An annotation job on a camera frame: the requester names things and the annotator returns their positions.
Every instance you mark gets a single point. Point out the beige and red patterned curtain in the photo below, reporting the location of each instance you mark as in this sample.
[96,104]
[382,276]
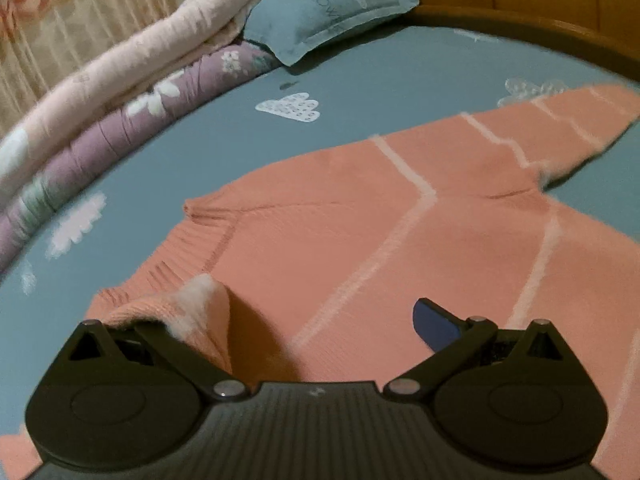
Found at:
[75,20]

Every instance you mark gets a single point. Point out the teal printed pillow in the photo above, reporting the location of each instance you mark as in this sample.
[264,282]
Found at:
[325,10]

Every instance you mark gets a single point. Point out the pale pink floral quilt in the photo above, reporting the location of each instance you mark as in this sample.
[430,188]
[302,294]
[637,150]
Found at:
[125,55]

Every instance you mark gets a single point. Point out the bed with teal floral sheet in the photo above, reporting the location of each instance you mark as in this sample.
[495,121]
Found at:
[380,85]

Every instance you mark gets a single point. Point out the purple floral quilt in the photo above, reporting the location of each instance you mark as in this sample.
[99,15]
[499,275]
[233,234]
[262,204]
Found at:
[125,130]

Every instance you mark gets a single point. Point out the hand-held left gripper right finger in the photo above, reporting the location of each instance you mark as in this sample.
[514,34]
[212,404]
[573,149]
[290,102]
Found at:
[435,329]

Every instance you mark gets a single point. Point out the pink striped knit sweater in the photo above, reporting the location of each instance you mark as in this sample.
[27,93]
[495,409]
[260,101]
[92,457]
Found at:
[400,220]

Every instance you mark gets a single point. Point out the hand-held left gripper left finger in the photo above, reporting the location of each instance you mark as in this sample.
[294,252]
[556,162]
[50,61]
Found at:
[160,346]

